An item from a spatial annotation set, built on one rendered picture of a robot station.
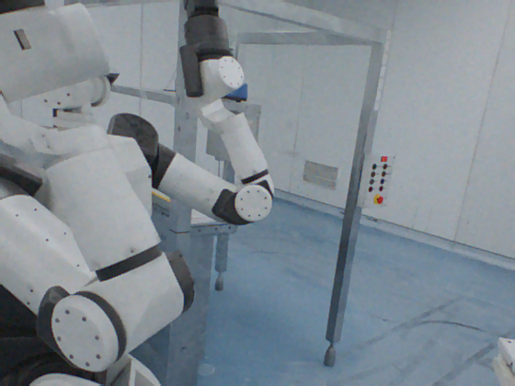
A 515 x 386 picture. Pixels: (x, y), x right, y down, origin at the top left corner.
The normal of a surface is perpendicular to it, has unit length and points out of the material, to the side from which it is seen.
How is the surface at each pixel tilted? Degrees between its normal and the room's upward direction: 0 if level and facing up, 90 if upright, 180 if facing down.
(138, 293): 71
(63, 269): 45
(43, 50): 92
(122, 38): 90
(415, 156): 90
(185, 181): 82
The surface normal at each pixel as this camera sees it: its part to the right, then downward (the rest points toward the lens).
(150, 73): 0.73, 0.26
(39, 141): 0.35, -0.01
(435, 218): -0.68, 0.11
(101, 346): -0.47, 0.31
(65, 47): 0.46, 0.32
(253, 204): 0.18, 0.15
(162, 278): 0.84, -0.13
